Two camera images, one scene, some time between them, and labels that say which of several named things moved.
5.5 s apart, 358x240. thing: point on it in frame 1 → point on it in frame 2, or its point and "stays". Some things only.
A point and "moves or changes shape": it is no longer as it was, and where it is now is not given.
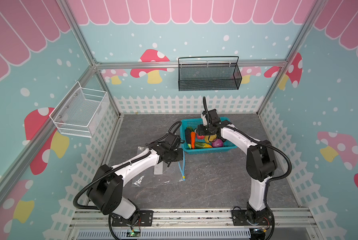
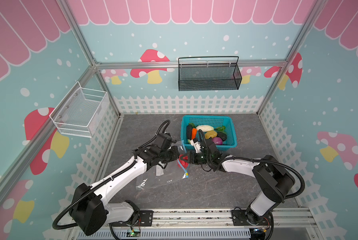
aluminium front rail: x=194 y=218 stays
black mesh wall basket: x=209 y=73 stays
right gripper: x=206 y=131 → x=194 y=157
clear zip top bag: x=159 y=174 moves or changes shape
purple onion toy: x=218 y=143 stays
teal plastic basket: x=194 y=123 stays
